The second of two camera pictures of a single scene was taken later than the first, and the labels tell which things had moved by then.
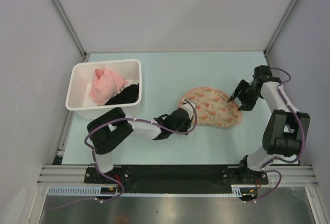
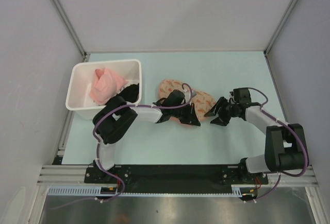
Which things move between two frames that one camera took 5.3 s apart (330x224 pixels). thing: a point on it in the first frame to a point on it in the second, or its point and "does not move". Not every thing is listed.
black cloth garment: (128, 94) does not move
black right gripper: (247, 105) to (221, 119)
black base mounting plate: (177, 179) does not move
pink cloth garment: (105, 84) does not move
